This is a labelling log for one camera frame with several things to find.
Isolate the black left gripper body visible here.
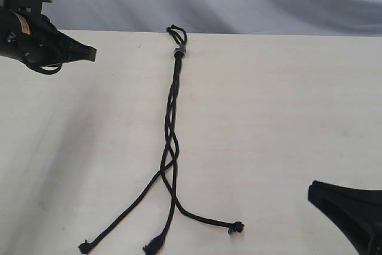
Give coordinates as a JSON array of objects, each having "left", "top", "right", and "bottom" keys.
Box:
[{"left": 1, "top": 13, "right": 96, "bottom": 75}]

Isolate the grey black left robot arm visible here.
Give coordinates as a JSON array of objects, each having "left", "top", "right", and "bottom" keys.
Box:
[{"left": 1, "top": 8, "right": 97, "bottom": 75}]

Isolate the white wrinkled backdrop cloth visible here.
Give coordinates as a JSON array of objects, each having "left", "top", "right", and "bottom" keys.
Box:
[{"left": 45, "top": 0, "right": 381, "bottom": 35}]

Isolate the grey cable tie wrap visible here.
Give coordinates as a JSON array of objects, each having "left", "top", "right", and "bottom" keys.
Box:
[{"left": 174, "top": 45, "right": 186, "bottom": 59}]

